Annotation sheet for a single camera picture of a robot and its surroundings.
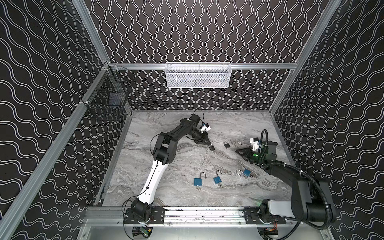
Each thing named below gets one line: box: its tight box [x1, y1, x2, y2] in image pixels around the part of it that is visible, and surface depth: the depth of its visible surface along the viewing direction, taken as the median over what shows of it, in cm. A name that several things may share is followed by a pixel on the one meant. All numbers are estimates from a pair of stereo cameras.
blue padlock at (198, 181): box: [193, 171, 207, 186], surface depth 87 cm
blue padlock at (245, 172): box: [236, 168, 251, 178], surface depth 92 cm
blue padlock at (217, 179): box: [213, 169, 223, 184], surface depth 87 cm
